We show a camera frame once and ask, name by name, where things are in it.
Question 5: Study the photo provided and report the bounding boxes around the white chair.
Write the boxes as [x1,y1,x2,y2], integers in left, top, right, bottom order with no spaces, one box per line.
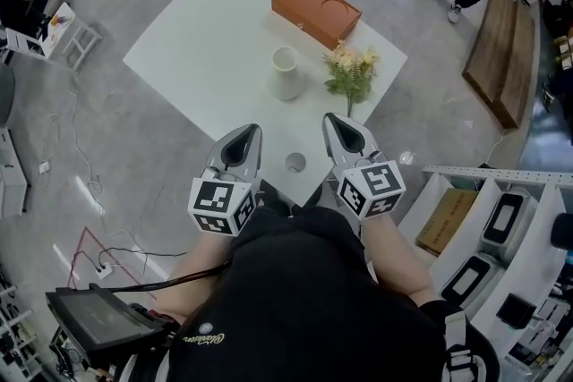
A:
[3,26,50,63]

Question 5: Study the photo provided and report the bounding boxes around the brown cardboard box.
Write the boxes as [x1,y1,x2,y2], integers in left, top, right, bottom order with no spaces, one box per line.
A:
[415,187,480,257]

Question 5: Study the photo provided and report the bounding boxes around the brown wooden bench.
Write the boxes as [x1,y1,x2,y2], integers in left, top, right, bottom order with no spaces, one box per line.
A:
[461,0,537,130]

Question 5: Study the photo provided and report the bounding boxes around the black tablet monitor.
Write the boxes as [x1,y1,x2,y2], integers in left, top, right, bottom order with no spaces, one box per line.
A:
[44,283,166,357]

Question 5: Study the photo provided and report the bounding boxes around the black round bag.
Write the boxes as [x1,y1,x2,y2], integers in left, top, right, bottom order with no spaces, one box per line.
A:
[550,212,573,250]

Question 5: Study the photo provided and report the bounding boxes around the grey cushioned chair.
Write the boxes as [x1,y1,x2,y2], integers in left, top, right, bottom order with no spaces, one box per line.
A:
[0,62,17,126]

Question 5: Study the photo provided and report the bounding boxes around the storage bin with black lid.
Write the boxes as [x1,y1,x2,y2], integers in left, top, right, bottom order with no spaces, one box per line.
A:
[480,190,538,259]
[440,252,493,315]

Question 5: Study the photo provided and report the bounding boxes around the person's left forearm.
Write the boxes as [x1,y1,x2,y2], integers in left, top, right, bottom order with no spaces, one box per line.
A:
[154,232,234,326]

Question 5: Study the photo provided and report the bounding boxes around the person's black shirt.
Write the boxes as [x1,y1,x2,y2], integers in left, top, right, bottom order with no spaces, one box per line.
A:
[167,205,449,382]

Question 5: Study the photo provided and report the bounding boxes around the black square box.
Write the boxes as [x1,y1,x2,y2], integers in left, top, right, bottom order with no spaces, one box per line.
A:
[495,293,537,331]

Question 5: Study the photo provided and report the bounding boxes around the orange wooden box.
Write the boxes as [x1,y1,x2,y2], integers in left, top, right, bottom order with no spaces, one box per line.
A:
[270,0,363,52]

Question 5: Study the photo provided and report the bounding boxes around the white low cabinet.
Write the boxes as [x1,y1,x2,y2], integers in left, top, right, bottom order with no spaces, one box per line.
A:
[0,127,28,218]

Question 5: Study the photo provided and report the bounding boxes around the white backpack strap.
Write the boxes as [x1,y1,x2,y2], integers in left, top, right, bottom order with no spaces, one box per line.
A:
[440,310,475,382]

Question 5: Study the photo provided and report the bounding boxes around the person's right forearm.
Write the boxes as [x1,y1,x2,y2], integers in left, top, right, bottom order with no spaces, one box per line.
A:
[360,216,438,310]

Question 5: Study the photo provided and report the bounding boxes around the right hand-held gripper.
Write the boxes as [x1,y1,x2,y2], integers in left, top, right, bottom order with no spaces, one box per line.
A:
[321,111,407,222]

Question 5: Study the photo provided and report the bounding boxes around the small white side table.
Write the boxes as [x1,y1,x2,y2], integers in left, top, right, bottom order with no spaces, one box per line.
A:
[42,2,103,72]

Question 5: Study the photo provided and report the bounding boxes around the white shelving unit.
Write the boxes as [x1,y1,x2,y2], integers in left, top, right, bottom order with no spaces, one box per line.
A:
[398,164,573,382]

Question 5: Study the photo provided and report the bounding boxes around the yellow flowers bunch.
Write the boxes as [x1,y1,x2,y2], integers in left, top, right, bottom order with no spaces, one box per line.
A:
[322,38,381,118]

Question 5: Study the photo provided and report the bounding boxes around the thick black cable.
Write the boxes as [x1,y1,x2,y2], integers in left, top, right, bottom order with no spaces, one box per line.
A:
[109,261,232,294]

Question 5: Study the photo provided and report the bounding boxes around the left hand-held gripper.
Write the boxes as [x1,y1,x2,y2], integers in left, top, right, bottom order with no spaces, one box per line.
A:
[187,123,264,237]

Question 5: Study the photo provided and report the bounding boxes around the white vase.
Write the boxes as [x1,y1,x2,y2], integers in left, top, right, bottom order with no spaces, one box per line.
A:
[267,47,305,102]

